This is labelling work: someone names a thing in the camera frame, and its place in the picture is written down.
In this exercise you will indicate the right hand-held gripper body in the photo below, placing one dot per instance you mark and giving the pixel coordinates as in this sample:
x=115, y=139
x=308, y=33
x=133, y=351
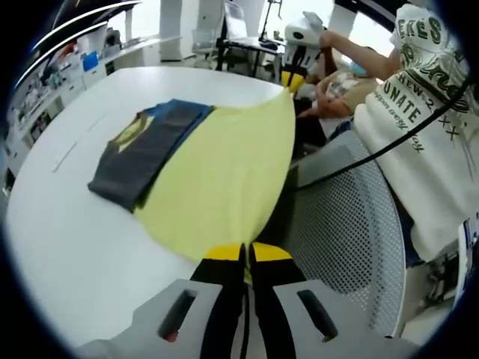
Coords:
x=299, y=35

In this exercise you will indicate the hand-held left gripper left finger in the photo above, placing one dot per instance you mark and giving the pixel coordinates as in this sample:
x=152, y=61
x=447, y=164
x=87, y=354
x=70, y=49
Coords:
x=221, y=306

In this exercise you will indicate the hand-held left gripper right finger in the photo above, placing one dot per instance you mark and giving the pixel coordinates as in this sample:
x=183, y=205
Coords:
x=277, y=306

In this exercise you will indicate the yellow blue grey garment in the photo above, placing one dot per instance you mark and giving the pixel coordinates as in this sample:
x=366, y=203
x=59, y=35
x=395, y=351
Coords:
x=224, y=168

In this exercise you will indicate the person's right hand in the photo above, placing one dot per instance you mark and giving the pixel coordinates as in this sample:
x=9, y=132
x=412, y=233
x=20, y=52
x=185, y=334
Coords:
x=328, y=38

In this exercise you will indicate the black desk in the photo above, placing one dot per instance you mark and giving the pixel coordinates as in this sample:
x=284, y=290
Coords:
x=243, y=43

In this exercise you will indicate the white mesh office chair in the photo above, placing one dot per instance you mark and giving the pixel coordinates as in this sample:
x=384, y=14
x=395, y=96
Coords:
x=348, y=224

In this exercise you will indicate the person in white printed shirt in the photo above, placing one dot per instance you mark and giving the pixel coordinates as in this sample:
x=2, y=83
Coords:
x=423, y=168

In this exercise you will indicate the white lab counter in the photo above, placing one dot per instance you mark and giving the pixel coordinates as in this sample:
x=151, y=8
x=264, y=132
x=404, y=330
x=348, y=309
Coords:
x=123, y=56

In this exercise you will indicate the blue plastic bin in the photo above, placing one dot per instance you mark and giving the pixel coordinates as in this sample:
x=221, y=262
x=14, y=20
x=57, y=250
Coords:
x=90, y=62

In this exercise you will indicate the long ceiling light strip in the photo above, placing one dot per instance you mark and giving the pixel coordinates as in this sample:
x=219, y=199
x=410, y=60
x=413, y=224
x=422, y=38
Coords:
x=82, y=16
x=67, y=45

